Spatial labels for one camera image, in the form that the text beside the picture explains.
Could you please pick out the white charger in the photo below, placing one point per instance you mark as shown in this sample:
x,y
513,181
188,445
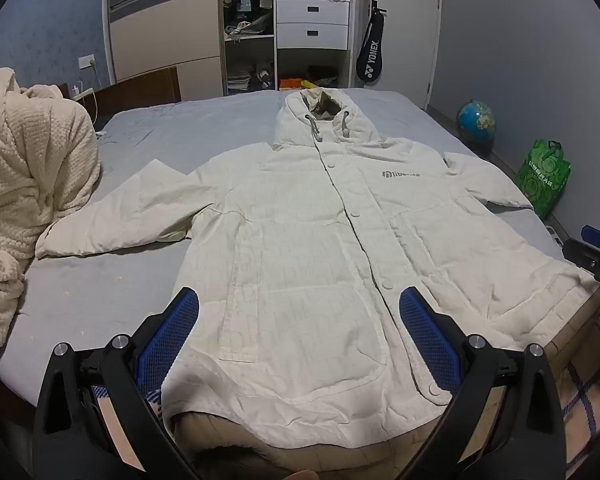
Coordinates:
x,y
81,91

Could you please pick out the white room door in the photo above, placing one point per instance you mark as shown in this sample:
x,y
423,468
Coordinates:
x,y
410,35

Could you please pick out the green shopping bag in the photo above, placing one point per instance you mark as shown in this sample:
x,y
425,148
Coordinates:
x,y
542,180

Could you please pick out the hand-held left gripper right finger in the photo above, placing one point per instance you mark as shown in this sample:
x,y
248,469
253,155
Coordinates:
x,y
425,335

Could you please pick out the white drawer unit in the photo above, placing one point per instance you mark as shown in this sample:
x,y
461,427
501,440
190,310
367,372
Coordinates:
x,y
312,22

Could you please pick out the stack of magazines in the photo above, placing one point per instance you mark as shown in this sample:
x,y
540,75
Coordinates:
x,y
238,81

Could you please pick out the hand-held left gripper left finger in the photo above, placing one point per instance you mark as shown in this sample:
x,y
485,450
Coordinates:
x,y
172,335

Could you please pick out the plush toy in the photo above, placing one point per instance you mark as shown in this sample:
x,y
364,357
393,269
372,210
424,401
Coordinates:
x,y
263,77

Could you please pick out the black racket bag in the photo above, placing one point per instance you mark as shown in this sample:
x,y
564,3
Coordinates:
x,y
370,55

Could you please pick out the blue plaid cloth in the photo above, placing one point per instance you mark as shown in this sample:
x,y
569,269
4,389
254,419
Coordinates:
x,y
587,405

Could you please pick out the white hooded coat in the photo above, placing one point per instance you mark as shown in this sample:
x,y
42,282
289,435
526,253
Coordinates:
x,y
305,260

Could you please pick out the yellow box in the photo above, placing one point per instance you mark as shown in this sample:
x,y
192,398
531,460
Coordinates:
x,y
308,84

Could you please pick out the bed with grey sheet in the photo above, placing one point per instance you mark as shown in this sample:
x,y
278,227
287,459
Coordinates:
x,y
130,285

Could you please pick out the white wall socket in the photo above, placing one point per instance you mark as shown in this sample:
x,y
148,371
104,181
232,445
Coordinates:
x,y
86,61

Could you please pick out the white open wardrobe shelf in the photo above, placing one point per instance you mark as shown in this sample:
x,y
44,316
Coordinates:
x,y
250,52

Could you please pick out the cream knitted blanket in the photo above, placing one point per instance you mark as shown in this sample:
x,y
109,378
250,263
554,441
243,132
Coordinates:
x,y
30,160

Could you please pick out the beige wardrobe sliding door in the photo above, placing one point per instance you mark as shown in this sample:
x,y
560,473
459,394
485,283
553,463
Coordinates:
x,y
165,35

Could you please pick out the orange box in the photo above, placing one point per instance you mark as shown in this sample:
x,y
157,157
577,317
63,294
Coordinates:
x,y
289,84

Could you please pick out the brown wooden headboard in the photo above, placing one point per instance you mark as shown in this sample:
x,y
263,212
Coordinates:
x,y
135,92

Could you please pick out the blue globe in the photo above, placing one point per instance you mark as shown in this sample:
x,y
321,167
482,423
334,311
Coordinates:
x,y
475,120

